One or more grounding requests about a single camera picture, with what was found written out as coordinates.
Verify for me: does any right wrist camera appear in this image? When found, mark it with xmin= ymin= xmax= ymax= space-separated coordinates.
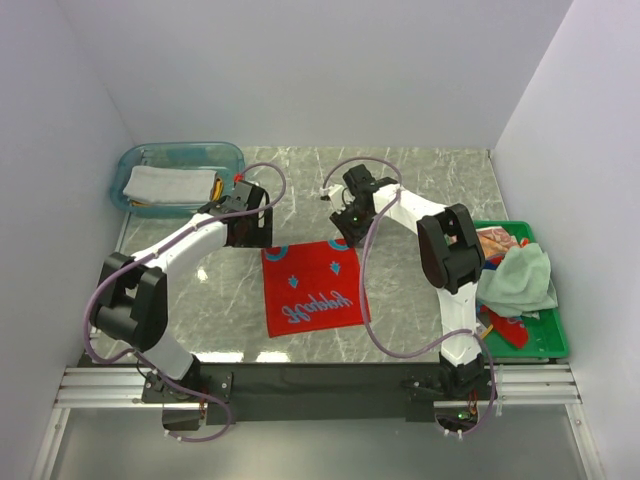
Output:
xmin=320 ymin=184 xmax=345 ymax=202

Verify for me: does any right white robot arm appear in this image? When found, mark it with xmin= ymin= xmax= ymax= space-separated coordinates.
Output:
xmin=321 ymin=164 xmax=489 ymax=399

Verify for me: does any brown patterned towel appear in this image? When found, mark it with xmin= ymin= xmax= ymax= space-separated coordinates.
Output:
xmin=476 ymin=226 xmax=522 ymax=259

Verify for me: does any purple cable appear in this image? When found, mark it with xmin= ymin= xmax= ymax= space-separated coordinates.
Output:
xmin=323 ymin=157 xmax=499 ymax=441
xmin=83 ymin=162 xmax=287 ymax=444

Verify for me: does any red and blue cloth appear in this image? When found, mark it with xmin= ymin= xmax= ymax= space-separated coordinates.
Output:
xmin=261 ymin=239 xmax=368 ymax=338

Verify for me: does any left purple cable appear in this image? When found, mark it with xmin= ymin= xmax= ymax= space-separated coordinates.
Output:
xmin=83 ymin=162 xmax=287 ymax=444

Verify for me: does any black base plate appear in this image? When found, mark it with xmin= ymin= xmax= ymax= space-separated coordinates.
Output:
xmin=142 ymin=362 xmax=489 ymax=431

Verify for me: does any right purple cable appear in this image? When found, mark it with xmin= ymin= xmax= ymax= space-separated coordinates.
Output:
xmin=323 ymin=157 xmax=499 ymax=441

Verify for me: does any green plastic tray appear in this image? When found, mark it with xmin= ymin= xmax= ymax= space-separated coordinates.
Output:
xmin=474 ymin=220 xmax=569 ymax=362

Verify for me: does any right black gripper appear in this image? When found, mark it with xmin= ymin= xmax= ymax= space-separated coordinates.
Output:
xmin=330 ymin=202 xmax=374 ymax=249

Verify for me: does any pale green towel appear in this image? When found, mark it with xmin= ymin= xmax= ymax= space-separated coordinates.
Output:
xmin=476 ymin=243 xmax=558 ymax=318

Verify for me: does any orange and grey towel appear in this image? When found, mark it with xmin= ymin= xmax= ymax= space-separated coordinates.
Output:
xmin=129 ymin=178 xmax=224 ymax=208

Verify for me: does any aluminium rail frame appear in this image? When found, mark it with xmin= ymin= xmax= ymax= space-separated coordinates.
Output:
xmin=31 ymin=364 xmax=605 ymax=479

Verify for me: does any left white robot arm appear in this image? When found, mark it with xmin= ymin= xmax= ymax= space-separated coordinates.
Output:
xmin=86 ymin=180 xmax=273 ymax=402

